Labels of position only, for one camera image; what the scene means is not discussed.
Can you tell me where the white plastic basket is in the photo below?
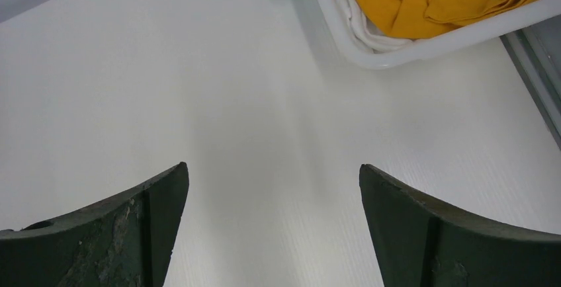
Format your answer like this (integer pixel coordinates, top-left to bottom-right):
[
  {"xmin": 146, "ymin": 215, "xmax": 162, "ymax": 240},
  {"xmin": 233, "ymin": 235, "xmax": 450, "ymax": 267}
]
[{"xmin": 317, "ymin": 0, "xmax": 560, "ymax": 70}]

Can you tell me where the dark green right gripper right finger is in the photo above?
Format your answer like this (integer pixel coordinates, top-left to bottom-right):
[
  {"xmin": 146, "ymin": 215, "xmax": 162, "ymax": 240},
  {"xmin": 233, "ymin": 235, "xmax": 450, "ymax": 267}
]
[{"xmin": 359, "ymin": 164, "xmax": 560, "ymax": 286}]

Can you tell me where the white t shirt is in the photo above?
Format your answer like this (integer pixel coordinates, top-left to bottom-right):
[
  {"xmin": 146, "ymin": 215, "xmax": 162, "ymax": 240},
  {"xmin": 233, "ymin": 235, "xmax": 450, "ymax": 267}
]
[{"xmin": 335, "ymin": 0, "xmax": 414, "ymax": 53}]

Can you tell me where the grey metal frame rail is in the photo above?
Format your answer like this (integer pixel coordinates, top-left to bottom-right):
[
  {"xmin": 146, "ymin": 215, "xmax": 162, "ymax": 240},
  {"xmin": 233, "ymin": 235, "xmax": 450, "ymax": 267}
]
[{"xmin": 500, "ymin": 15, "xmax": 560, "ymax": 145}]

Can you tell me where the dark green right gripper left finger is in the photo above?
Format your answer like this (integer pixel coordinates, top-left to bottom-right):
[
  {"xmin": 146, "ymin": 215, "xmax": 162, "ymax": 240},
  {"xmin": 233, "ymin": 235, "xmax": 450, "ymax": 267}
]
[{"xmin": 1, "ymin": 162, "xmax": 189, "ymax": 286}]

